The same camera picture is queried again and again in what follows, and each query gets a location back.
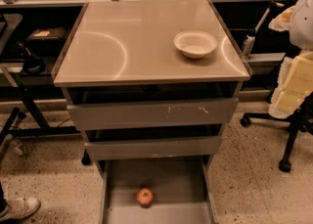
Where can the black desk frame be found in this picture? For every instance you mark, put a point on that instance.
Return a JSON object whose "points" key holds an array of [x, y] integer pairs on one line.
{"points": [[44, 129]]}

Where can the grey open bottom drawer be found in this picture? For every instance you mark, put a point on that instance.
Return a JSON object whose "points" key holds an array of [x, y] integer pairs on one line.
{"points": [[180, 188]]}

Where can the grey middle drawer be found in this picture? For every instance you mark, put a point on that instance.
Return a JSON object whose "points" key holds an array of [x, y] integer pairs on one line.
{"points": [[151, 148]]}

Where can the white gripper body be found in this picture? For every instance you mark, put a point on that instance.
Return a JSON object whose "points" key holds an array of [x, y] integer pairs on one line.
{"points": [[302, 25]]}

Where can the red apple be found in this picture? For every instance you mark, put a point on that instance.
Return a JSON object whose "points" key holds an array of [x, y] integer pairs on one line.
{"points": [[144, 197]]}

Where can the white sneaker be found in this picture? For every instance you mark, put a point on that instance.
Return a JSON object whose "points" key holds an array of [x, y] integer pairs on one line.
{"points": [[19, 209]]}

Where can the grey top drawer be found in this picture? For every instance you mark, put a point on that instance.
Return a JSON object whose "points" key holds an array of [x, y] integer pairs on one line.
{"points": [[152, 114]]}

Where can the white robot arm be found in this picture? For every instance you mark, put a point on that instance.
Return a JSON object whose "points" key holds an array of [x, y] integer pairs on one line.
{"points": [[301, 26]]}

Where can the white paper bowl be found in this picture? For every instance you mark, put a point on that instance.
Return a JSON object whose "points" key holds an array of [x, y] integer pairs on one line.
{"points": [[195, 44]]}

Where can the black box on shelf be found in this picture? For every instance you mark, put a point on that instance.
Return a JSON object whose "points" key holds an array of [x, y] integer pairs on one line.
{"points": [[47, 41]]}

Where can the grey drawer cabinet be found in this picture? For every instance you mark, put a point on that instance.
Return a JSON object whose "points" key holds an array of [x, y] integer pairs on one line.
{"points": [[123, 52]]}

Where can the black office chair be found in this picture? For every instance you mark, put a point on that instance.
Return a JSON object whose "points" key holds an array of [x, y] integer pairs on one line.
{"points": [[300, 120]]}

